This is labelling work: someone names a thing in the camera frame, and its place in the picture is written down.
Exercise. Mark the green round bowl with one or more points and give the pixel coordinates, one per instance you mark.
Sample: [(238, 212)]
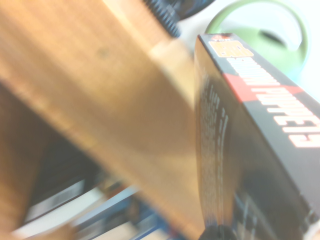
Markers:
[(240, 32)]

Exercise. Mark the row of books on shelf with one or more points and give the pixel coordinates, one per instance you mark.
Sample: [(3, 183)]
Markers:
[(82, 207)]

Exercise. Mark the black book puppets title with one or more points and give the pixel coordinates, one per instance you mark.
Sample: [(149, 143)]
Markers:
[(262, 140)]

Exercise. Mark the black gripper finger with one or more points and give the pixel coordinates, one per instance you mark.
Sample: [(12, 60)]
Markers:
[(218, 233)]

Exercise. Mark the wooden bookshelf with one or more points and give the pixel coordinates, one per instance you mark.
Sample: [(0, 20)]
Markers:
[(100, 100)]

